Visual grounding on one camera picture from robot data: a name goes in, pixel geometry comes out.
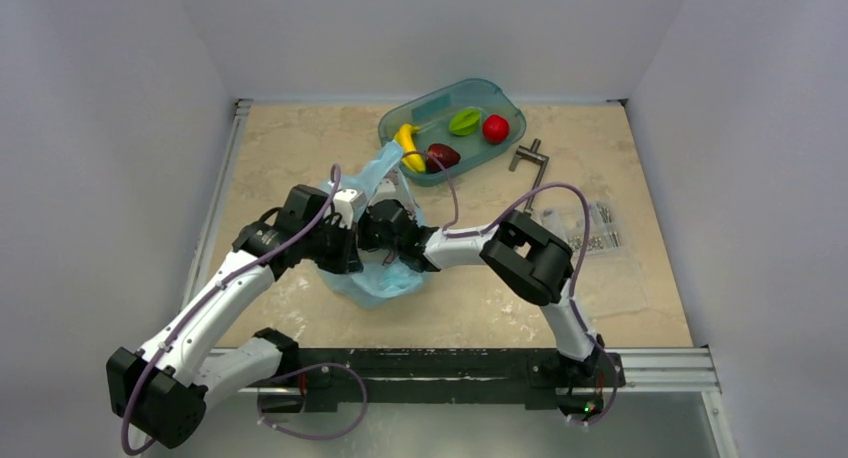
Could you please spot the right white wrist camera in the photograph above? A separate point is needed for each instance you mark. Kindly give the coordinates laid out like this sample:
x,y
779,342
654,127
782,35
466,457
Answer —
x,y
385,190

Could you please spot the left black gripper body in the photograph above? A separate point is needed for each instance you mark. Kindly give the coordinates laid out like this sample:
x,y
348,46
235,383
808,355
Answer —
x,y
329,244

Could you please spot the red fake apple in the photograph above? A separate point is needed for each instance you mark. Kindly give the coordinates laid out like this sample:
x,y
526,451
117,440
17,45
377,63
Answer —
x,y
495,129

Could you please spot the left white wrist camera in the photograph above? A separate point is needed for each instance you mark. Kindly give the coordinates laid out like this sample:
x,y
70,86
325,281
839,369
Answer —
x,y
347,205

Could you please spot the aluminium frame rail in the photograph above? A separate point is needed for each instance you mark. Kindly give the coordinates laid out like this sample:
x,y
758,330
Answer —
x,y
276,146

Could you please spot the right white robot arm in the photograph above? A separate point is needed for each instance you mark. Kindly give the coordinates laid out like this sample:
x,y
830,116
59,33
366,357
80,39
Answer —
x,y
531,261

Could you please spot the dark brown fake fruit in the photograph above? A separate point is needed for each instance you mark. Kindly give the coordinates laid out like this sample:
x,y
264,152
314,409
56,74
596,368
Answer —
x,y
440,156

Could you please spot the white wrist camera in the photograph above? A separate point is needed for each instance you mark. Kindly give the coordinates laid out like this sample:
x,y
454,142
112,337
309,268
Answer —
x,y
385,190
347,205

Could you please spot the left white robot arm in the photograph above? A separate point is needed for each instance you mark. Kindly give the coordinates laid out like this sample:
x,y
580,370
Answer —
x,y
162,390

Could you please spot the green fake fruit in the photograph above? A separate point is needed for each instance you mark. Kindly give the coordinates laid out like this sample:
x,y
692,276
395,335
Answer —
x,y
465,122

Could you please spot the light blue plastic bag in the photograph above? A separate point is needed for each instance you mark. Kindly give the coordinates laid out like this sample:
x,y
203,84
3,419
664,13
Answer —
x,y
379,281

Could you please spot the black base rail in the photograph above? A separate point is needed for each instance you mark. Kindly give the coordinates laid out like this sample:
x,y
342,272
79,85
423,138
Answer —
x,y
321,379

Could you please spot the teal plastic tub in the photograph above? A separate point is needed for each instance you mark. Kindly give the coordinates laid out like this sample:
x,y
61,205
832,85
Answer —
x,y
433,111

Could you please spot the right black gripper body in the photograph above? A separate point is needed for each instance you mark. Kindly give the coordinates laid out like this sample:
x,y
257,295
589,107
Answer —
x,y
389,226

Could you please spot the clear plastic screw box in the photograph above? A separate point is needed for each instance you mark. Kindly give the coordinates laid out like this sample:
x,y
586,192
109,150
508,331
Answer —
x,y
603,243

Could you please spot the yellow fake banana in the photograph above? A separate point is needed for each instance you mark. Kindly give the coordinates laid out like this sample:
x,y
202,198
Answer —
x,y
412,159

